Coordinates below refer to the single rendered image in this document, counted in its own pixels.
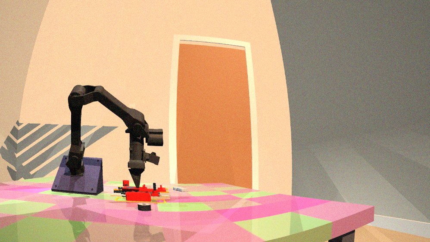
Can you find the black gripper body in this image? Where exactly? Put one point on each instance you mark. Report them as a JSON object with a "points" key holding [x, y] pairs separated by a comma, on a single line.
{"points": [[136, 157]]}

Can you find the black toy tyre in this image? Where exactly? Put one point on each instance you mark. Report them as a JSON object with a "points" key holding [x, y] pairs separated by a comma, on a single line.
{"points": [[144, 206]]}

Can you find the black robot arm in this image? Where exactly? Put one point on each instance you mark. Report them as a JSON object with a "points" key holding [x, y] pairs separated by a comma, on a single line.
{"points": [[133, 119]]}

